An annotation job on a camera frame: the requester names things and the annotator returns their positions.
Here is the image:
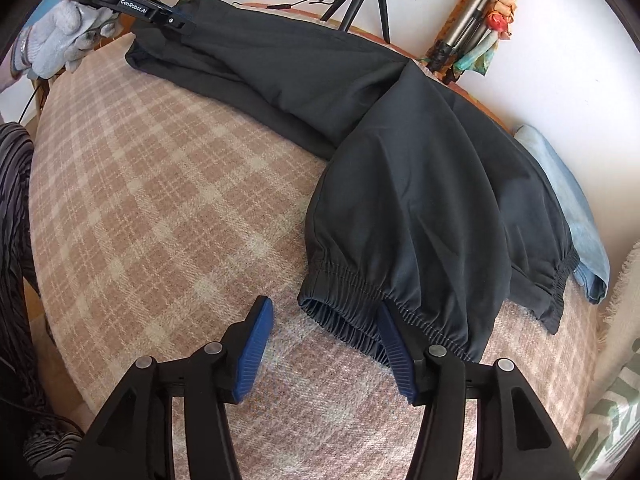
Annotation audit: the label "white green patterned cushion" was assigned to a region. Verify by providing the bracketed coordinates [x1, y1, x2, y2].
[572, 245, 639, 479]

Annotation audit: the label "light blue folded jeans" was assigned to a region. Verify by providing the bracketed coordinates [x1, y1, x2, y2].
[514, 125, 611, 304]

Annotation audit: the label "striped dark clothing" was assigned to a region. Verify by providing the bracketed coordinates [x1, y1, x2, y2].
[1, 122, 81, 479]

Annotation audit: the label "beige plaid bed blanket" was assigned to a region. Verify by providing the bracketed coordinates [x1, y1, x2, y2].
[28, 5, 601, 480]

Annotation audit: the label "left hand in grey glove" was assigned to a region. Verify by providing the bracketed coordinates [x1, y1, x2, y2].
[6, 0, 122, 79]

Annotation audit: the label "silver tripod with scarf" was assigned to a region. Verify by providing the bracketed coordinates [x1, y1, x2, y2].
[426, 0, 489, 73]

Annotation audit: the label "black pants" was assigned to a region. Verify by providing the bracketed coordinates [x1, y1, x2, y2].
[126, 0, 578, 361]

